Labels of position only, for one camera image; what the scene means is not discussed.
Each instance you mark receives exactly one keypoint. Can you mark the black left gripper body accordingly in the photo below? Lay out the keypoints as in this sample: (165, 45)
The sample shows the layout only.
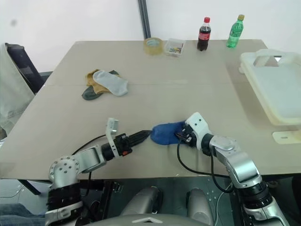
(122, 144)

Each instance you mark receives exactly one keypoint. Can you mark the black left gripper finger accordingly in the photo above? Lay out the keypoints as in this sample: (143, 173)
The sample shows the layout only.
(138, 142)
(141, 134)

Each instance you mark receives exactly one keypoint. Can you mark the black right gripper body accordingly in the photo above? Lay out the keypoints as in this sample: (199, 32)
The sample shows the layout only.
(188, 136)

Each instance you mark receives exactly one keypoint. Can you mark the blue sock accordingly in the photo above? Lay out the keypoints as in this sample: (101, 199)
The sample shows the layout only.
(164, 133)

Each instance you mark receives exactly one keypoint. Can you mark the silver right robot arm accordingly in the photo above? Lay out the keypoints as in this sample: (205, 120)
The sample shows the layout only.
(242, 162)

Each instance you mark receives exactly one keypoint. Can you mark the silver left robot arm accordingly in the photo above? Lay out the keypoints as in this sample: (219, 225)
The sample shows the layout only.
(89, 157)

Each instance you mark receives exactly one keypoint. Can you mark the clear box of coloured pins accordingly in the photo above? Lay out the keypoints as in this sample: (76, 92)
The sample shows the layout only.
(174, 49)

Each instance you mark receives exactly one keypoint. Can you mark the white plastic bin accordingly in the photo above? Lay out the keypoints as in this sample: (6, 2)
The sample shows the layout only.
(277, 89)

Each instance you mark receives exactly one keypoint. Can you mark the black table leg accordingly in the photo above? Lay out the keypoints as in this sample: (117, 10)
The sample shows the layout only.
(108, 197)

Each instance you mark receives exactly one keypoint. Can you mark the silver left robot leg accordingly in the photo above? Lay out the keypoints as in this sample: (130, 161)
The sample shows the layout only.
(141, 202)

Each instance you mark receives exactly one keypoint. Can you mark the silver robot leg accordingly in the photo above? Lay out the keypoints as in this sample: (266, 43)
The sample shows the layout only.
(141, 202)
(200, 206)

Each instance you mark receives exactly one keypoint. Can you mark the dark green sock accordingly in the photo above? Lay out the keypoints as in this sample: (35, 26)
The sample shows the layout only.
(88, 94)

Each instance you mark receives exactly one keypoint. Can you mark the silver right robot leg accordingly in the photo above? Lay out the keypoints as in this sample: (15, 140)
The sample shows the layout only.
(200, 206)

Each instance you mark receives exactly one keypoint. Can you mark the tan cloth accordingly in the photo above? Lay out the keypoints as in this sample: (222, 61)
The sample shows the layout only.
(89, 78)

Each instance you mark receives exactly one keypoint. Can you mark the grey robot torso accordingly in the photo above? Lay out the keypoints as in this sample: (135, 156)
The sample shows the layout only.
(141, 221)

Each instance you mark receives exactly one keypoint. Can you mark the clear packing tape roll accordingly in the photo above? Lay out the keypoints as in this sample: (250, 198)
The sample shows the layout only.
(152, 51)

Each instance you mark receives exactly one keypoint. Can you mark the white plastic lid piece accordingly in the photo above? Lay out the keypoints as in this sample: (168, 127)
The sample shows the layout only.
(287, 137)

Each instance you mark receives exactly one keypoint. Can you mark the cola bottle with red cap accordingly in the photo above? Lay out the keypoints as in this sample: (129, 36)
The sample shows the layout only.
(203, 35)

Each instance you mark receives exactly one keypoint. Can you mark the green plastic bottle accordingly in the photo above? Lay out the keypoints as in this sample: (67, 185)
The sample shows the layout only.
(235, 33)

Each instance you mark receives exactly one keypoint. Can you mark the blue fabric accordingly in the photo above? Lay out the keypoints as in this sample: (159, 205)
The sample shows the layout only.
(18, 215)

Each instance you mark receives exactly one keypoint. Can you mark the black office chair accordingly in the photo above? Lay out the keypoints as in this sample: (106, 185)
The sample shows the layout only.
(23, 63)

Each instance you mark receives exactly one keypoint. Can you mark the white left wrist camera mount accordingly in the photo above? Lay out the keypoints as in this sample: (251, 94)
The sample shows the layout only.
(113, 124)

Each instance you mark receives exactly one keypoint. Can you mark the grey wall post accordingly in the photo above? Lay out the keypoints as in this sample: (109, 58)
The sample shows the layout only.
(144, 18)

